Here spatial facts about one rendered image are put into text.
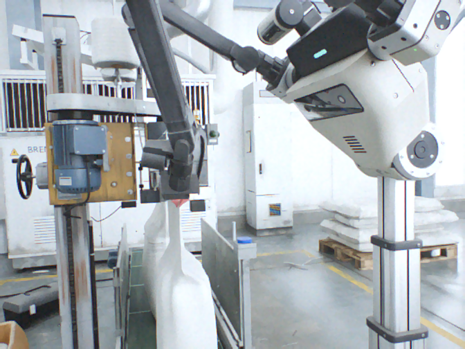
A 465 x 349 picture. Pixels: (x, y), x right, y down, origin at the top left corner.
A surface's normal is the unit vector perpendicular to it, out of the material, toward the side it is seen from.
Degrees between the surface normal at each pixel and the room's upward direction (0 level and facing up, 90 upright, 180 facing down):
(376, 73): 90
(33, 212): 90
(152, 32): 121
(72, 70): 90
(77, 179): 91
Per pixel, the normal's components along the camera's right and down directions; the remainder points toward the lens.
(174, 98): -0.02, 0.56
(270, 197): 0.25, 0.05
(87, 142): 0.63, 0.03
